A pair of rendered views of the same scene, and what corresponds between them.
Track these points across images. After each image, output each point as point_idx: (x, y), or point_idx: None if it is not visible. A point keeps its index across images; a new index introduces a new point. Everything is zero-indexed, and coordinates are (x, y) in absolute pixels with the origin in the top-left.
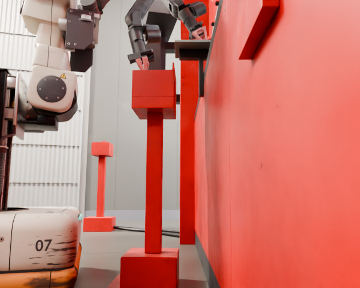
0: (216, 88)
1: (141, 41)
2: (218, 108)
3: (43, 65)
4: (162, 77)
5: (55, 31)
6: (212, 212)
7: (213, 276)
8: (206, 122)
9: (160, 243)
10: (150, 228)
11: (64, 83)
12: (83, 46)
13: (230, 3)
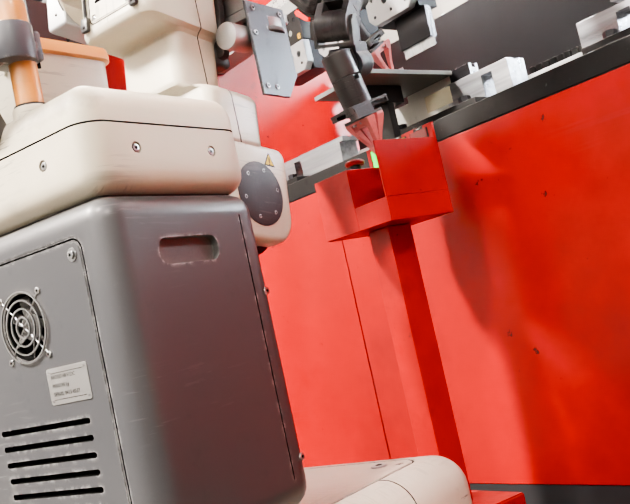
0: (610, 175)
1: (361, 77)
2: None
3: (234, 138)
4: (422, 152)
5: (206, 52)
6: (595, 388)
7: (607, 496)
8: (460, 232)
9: (468, 481)
10: (448, 458)
11: (275, 178)
12: (288, 91)
13: None
